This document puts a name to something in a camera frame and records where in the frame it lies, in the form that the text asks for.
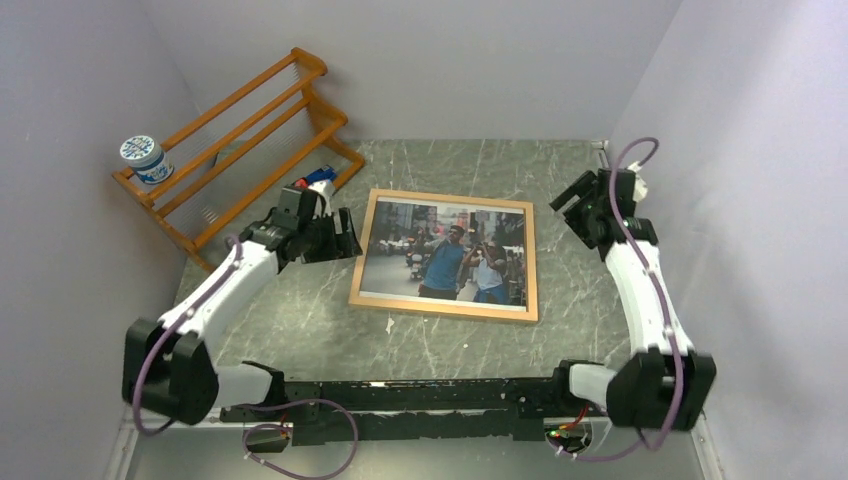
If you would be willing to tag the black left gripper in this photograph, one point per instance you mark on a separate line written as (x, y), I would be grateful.
(340, 245)

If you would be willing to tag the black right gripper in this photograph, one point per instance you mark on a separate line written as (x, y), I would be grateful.
(584, 188)

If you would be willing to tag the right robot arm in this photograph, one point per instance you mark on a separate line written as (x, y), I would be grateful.
(665, 382)

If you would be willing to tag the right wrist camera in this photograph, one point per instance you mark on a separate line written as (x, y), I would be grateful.
(640, 188)

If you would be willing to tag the black base bar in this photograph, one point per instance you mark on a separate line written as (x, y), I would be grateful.
(521, 409)

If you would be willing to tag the blue stapler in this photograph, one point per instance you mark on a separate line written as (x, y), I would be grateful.
(324, 173)

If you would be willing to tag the blue white jar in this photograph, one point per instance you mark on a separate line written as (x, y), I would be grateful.
(147, 159)

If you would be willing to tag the light wooden picture frame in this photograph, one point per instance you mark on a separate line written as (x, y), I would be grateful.
(444, 311)

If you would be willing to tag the orange wooden rack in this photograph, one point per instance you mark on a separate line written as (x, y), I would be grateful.
(273, 130)

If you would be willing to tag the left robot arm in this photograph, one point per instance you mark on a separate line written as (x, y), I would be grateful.
(169, 374)

